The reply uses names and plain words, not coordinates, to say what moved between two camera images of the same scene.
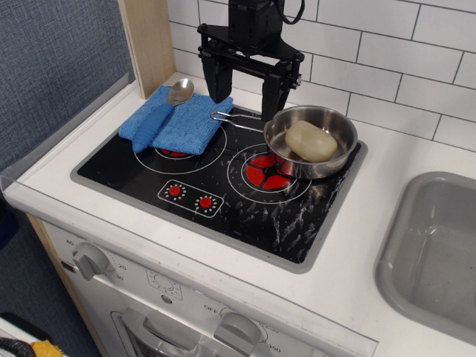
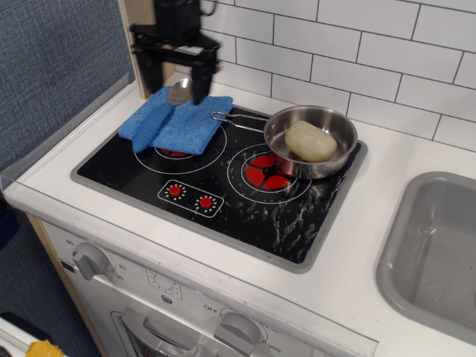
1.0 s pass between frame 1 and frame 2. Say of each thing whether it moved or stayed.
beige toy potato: stayed
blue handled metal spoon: stayed
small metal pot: stayed
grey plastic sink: stayed
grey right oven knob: stayed
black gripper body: moved
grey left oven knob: stayed
